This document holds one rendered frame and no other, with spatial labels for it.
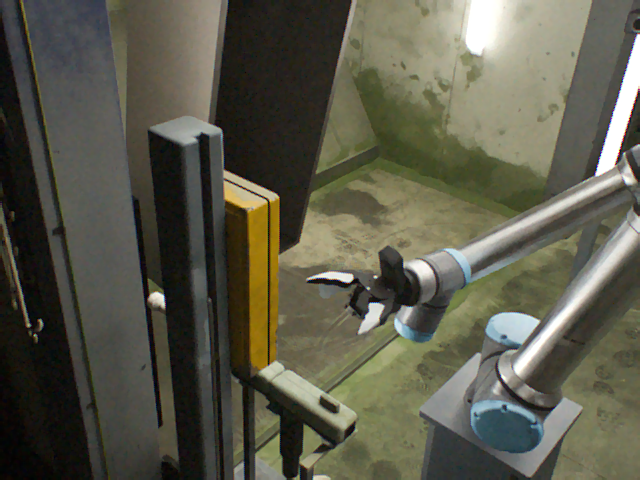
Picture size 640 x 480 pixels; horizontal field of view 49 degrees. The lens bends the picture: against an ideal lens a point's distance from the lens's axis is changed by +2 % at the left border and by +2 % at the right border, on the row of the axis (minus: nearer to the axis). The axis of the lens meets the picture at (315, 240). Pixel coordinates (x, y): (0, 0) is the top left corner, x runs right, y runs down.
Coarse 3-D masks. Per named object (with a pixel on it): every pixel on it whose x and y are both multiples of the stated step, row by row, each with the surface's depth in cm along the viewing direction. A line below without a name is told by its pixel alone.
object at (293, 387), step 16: (160, 304) 130; (272, 368) 114; (256, 384) 115; (272, 384) 112; (288, 384) 111; (304, 384) 111; (288, 400) 110; (304, 400) 108; (320, 400) 108; (288, 416) 112; (304, 416) 109; (320, 416) 106; (336, 416) 106; (352, 416) 106; (288, 432) 115; (320, 432) 108; (336, 432) 105; (352, 432) 108; (288, 448) 117; (288, 464) 119
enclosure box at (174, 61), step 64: (128, 0) 192; (192, 0) 176; (256, 0) 233; (320, 0) 224; (128, 64) 204; (192, 64) 186; (256, 64) 251; (320, 64) 235; (128, 128) 217; (256, 128) 267; (320, 128) 246
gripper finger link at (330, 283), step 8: (328, 272) 129; (312, 280) 127; (320, 280) 127; (328, 280) 128; (336, 280) 128; (344, 280) 128; (352, 280) 129; (320, 288) 130; (328, 288) 130; (336, 288) 131; (344, 288) 131; (328, 296) 132
